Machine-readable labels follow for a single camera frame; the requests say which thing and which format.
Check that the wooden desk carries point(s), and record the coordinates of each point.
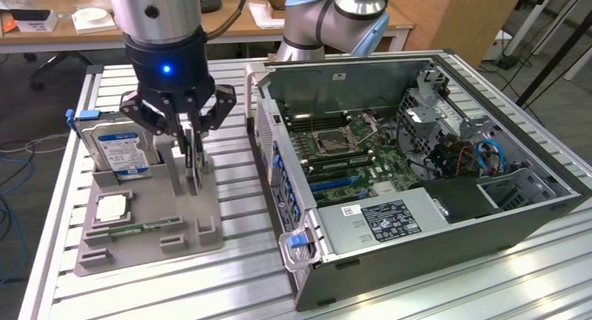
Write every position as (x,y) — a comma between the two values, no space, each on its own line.
(55,39)

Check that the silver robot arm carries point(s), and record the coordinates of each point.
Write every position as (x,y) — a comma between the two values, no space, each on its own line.
(152,15)

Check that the black floor power adapter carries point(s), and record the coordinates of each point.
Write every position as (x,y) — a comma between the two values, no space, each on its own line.
(508,62)

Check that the grey parts rack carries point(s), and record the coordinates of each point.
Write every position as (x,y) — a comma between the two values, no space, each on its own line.
(139,250)

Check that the white box with black lid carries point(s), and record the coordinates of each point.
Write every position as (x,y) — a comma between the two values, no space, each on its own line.
(36,25)

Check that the grey power supply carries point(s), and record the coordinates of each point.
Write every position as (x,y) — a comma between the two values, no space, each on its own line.
(351,230)

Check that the low metal disk bay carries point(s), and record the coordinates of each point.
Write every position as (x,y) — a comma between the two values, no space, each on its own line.
(517,188)

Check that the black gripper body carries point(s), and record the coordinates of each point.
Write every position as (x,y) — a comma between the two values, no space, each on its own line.
(171,63)

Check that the black round lamp base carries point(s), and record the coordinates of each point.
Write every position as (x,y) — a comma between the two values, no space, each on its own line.
(211,5)

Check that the metal socket cover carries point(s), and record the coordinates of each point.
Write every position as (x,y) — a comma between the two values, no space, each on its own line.
(362,127)

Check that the black chair base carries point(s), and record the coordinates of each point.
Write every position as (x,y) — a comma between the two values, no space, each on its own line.
(51,65)

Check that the white table frame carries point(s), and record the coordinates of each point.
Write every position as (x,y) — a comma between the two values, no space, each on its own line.
(539,18)

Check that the green motherboard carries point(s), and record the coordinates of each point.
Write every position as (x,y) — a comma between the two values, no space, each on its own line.
(393,160)

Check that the silver CPU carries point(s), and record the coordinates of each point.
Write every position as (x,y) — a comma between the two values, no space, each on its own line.
(111,209)

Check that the CPU socket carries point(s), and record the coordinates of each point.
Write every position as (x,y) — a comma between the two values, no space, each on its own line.
(330,141)

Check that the white round holder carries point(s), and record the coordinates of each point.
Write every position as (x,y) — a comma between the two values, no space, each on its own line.
(92,22)

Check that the black slanted pole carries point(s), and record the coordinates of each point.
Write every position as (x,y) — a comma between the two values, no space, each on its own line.
(555,58)

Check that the white paper stack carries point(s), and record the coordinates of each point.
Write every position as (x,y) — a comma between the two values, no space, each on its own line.
(263,18)

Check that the silver chipset heat sink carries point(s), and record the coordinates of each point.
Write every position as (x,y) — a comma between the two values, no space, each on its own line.
(385,188)

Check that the hard disk with blue caddy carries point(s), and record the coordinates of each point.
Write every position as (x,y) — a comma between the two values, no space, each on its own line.
(115,153)

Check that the black expansion slot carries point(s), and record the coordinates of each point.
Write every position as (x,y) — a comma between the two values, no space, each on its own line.
(330,174)

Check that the tall metal disk bay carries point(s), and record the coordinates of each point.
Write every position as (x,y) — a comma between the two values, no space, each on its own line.
(418,126)

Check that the orange packet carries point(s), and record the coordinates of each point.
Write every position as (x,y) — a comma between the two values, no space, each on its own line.
(7,25)

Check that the black RAM slot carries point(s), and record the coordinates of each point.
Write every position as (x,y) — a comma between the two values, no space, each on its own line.
(335,171)
(323,117)
(323,126)
(335,158)
(323,120)
(323,123)

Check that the open dark PC case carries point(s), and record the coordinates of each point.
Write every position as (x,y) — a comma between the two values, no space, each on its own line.
(416,264)

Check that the green graphics card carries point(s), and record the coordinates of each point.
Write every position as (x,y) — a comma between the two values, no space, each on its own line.
(194,167)

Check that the black plastic cover box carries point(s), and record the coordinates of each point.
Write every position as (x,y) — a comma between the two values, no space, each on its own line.
(462,198)

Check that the blue expansion slot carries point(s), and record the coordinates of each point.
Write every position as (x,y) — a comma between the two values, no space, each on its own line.
(335,184)

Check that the wooden cabinet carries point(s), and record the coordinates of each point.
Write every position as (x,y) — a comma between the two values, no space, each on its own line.
(481,22)

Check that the blue case latch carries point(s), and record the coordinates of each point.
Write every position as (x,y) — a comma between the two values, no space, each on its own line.
(297,242)

